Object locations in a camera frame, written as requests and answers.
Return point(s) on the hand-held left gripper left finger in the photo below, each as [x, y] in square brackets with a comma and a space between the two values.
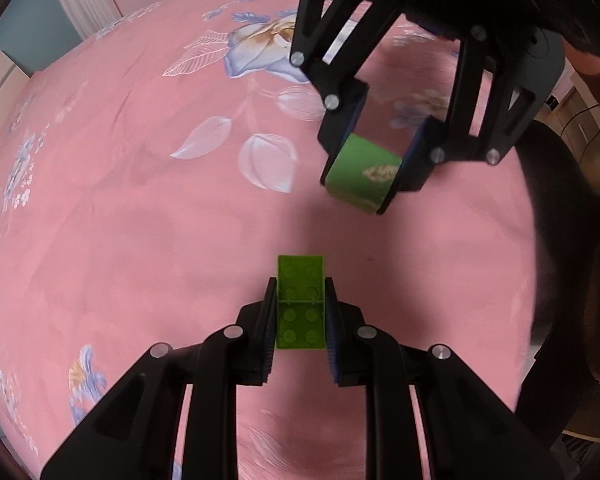
[269, 340]

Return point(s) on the light wooden cabinet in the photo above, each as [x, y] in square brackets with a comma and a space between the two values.
[575, 120]

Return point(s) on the pink floral blanket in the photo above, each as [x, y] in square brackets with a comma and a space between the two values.
[130, 210]

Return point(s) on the beige wardrobe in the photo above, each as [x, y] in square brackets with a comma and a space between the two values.
[0, 85]

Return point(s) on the green box beige print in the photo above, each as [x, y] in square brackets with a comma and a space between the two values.
[355, 175]

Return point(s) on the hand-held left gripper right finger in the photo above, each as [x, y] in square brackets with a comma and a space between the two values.
[331, 345]

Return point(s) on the green small studded carton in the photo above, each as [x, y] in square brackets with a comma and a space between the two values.
[300, 320]

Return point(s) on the white curtain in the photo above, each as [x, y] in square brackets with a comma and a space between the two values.
[85, 0]

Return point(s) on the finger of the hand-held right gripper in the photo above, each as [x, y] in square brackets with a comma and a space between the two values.
[415, 170]
[340, 125]

